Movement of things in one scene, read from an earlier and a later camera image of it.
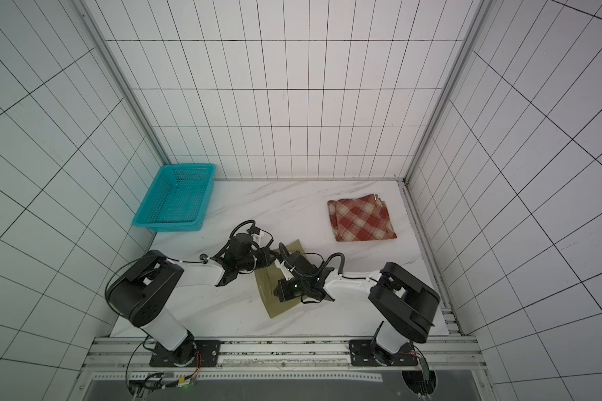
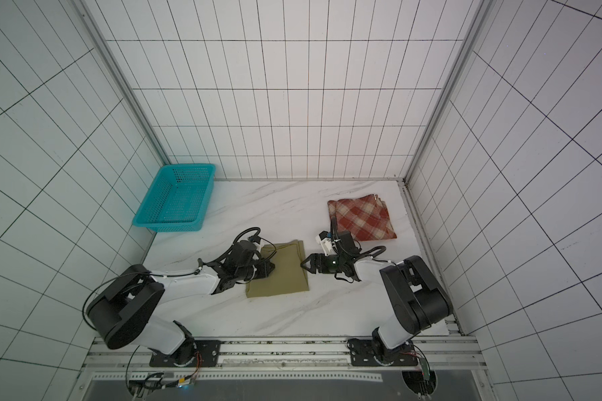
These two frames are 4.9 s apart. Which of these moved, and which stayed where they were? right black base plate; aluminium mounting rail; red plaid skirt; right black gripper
Moved: right black gripper
Stayed: right black base plate; aluminium mounting rail; red plaid skirt
